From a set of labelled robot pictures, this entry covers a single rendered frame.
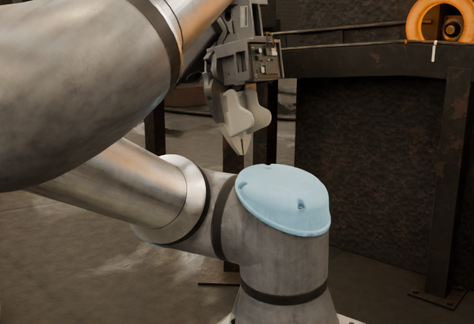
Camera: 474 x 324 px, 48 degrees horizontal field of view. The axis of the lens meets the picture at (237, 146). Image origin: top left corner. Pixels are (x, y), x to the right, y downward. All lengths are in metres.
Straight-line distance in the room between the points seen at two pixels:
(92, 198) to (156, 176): 0.09
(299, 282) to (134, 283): 1.05
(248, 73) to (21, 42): 0.41
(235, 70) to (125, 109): 0.38
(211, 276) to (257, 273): 0.99
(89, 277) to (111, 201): 1.18
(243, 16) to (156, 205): 0.27
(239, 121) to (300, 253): 0.20
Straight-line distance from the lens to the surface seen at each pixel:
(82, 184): 0.51
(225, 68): 0.72
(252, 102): 0.75
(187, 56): 0.77
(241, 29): 0.71
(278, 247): 0.64
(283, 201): 0.62
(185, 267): 1.73
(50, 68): 0.31
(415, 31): 1.52
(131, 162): 0.55
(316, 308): 0.70
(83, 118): 0.31
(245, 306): 0.71
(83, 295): 1.64
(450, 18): 1.61
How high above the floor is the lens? 0.82
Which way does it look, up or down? 16 degrees down
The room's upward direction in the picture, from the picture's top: straight up
